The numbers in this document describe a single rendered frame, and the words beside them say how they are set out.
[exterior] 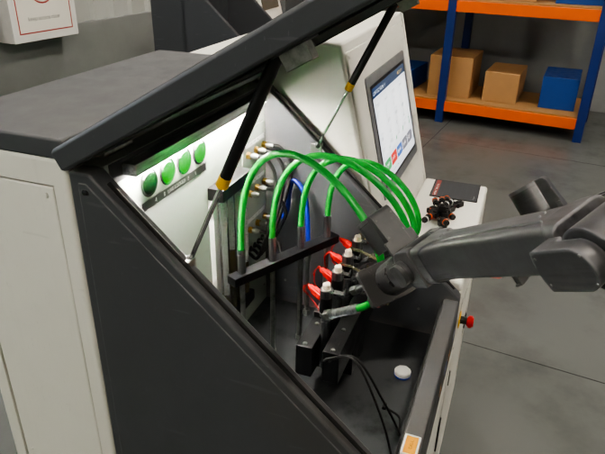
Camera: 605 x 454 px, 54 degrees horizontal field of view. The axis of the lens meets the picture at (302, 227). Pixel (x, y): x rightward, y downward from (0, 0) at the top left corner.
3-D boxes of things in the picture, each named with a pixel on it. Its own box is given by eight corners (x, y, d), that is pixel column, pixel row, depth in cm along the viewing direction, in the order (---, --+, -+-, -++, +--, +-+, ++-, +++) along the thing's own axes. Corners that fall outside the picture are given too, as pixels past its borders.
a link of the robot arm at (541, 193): (609, 223, 93) (612, 216, 100) (571, 159, 94) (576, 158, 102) (538, 257, 99) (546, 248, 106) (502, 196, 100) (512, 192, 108)
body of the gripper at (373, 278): (353, 275, 100) (366, 264, 93) (404, 252, 103) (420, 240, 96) (371, 310, 99) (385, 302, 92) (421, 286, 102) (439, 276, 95)
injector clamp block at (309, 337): (336, 408, 134) (338, 354, 127) (294, 397, 137) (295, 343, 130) (374, 325, 162) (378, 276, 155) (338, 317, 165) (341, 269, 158)
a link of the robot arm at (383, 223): (410, 285, 81) (457, 249, 83) (360, 216, 83) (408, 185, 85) (387, 296, 93) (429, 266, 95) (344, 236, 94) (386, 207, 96)
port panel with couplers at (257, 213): (256, 252, 152) (254, 135, 138) (244, 250, 153) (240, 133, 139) (275, 231, 163) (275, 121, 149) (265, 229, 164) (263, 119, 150)
